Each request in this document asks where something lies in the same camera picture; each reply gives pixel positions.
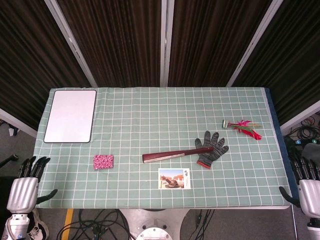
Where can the white board with black rim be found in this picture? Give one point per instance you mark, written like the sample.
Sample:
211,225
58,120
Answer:
70,116

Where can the grey partition post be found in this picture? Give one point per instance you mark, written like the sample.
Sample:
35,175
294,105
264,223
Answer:
72,42
166,42
300,117
15,121
252,45

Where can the dark red folded fan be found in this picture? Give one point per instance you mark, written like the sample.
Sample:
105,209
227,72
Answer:
172,154

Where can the red feather shuttlecock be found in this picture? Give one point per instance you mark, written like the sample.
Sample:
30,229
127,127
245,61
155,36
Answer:
243,128

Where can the green white grid tablecloth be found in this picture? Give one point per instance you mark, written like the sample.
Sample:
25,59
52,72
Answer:
160,115

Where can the dark blue under cloth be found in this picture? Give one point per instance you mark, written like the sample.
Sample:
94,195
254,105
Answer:
278,130

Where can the photo postcard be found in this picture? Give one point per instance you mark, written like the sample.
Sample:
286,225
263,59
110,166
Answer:
174,178

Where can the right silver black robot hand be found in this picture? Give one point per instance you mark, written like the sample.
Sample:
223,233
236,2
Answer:
310,195

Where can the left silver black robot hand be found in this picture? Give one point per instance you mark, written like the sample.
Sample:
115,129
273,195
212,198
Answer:
22,192

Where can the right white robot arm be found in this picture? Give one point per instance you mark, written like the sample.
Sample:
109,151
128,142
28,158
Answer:
314,228

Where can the brown ribbed partition panel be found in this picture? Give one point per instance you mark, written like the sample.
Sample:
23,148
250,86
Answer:
292,57
212,42
30,57
117,42

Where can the silver table pedestal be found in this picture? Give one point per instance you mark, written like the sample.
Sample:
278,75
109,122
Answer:
152,222

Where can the grey striped knit work glove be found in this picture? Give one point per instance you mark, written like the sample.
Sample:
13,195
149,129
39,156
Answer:
211,150

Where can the black device with lit buttons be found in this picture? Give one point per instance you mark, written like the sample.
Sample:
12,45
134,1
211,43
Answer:
306,142

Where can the black office chair base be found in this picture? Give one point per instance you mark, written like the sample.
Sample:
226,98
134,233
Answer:
8,161

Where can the pink patterned rectangular block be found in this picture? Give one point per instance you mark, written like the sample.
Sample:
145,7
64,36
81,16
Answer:
103,162

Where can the white sneaker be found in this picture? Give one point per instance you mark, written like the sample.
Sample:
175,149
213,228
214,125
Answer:
40,226

